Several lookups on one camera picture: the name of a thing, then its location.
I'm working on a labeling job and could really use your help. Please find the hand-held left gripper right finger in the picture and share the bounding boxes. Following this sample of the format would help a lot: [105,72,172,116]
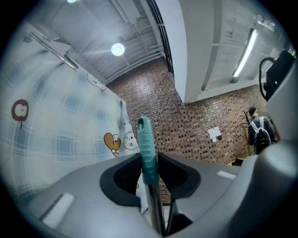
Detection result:
[157,152,242,233]

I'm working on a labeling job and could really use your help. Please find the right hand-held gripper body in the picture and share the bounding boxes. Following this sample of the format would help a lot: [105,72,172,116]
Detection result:
[204,59,298,238]

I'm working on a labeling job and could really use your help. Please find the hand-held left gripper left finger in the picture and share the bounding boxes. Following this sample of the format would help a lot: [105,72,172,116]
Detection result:
[27,152,162,238]

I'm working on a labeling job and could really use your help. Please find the teal-handled metal broom stick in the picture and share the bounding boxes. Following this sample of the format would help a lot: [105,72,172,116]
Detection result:
[136,116,167,237]

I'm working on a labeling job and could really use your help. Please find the black pole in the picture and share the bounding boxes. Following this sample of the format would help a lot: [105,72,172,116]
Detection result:
[165,196,178,236]

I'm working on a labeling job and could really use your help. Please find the black coat stand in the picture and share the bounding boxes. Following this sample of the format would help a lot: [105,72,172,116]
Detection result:
[243,110,251,155]

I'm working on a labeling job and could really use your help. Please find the checked cartoon print cloth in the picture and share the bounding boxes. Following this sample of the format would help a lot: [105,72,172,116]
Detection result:
[0,20,151,213]

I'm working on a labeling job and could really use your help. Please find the fluorescent tube light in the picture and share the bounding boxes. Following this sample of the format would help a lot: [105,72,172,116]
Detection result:
[231,27,258,84]

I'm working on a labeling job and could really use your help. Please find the black ceiling track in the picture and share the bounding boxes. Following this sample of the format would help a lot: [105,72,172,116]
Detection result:
[146,0,175,75]

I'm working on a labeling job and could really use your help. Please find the white papers on wall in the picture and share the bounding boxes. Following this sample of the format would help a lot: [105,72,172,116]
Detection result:
[207,126,222,142]

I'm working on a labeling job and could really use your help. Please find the black camera with cable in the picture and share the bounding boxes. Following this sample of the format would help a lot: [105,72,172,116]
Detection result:
[259,50,297,102]

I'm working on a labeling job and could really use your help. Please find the metal clothes rail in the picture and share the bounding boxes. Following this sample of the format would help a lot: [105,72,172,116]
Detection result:
[28,31,79,72]

